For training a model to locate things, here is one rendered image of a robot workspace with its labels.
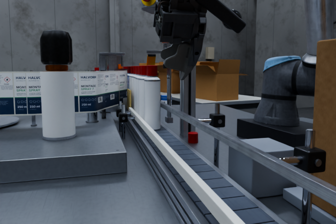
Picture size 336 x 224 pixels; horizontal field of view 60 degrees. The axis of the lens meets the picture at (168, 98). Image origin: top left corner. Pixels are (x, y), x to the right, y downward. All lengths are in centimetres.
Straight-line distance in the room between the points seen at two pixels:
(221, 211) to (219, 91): 232
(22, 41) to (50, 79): 869
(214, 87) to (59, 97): 197
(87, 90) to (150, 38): 921
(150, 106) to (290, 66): 47
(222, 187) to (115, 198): 21
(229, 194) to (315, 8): 62
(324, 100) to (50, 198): 51
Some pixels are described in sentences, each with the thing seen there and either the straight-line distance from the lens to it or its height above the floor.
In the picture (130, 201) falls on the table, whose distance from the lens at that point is 58.
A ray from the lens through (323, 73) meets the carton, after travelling 52.
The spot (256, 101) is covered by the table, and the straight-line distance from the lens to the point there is 285.
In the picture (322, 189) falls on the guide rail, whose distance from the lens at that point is 33.
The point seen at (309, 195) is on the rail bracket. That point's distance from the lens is 45.
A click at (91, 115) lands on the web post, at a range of 108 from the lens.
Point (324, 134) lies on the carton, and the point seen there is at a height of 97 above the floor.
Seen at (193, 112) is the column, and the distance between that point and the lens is 104.
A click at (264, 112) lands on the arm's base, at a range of 104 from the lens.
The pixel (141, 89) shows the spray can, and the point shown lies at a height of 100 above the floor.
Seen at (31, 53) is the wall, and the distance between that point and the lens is 949.
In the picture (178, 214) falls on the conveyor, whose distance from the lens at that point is 51.
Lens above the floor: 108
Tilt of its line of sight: 6 degrees down
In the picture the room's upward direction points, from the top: straight up
